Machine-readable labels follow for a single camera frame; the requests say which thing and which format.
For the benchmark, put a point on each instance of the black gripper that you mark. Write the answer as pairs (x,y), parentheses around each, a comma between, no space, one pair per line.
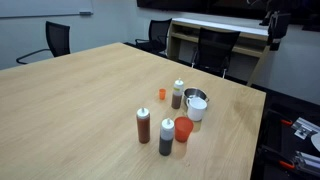
(279,26)

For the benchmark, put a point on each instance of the large orange plastic cup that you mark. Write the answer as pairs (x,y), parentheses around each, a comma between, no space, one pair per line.
(182,131)

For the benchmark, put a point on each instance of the silver metal pot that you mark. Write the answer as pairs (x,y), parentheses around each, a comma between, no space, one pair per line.
(195,91)

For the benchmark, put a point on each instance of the small orange cup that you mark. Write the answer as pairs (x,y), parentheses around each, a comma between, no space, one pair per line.
(162,94)

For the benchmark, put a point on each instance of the wooden side desk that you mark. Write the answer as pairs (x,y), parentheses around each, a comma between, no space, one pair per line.
(220,26)

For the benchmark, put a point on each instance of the black chair with metal legs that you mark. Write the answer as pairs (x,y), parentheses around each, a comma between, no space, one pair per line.
(215,46)

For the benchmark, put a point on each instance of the white ceramic mug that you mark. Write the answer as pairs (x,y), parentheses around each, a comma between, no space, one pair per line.
(196,111)

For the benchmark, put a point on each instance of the white round disc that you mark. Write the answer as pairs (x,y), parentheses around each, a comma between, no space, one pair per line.
(316,141)

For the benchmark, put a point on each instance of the brown sauce squeeze bottle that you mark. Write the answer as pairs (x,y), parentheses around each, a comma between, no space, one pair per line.
(176,100)

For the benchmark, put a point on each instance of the black office chair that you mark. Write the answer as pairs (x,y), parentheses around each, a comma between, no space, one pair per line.
(58,38)
(159,31)

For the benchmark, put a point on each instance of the dark sauce squeeze bottle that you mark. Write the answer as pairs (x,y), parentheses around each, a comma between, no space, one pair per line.
(165,143)

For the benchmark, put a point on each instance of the red sauce squeeze bottle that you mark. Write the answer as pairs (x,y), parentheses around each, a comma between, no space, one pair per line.
(143,128)

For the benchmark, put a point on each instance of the grey whiteboard eraser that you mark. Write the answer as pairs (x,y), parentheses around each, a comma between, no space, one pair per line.
(85,13)

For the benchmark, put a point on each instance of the white whiteboard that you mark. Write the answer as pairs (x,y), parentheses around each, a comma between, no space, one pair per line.
(40,6)

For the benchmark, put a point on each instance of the silver metal bracket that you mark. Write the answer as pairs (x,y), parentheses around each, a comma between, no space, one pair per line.
(301,131)

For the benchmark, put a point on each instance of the black wall screen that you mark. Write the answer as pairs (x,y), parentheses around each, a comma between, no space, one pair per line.
(186,4)

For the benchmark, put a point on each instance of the silver metal rail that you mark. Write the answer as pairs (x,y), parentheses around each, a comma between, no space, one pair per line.
(308,160)

